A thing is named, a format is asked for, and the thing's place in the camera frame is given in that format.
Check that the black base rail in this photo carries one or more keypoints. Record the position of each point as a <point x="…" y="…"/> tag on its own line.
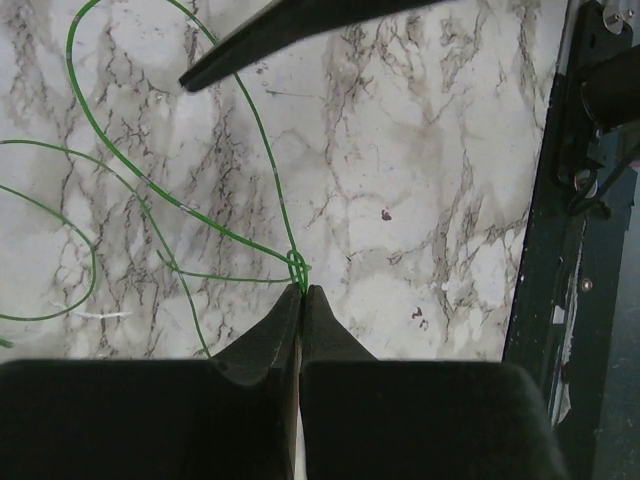
<point x="574" y="324"/>

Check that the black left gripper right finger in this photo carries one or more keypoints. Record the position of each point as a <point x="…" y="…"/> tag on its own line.
<point x="365" y="418"/>

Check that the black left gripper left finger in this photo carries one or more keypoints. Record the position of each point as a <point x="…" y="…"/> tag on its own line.
<point x="232" y="416"/>

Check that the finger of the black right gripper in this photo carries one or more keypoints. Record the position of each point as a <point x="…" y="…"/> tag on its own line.
<point x="281" y="24"/>

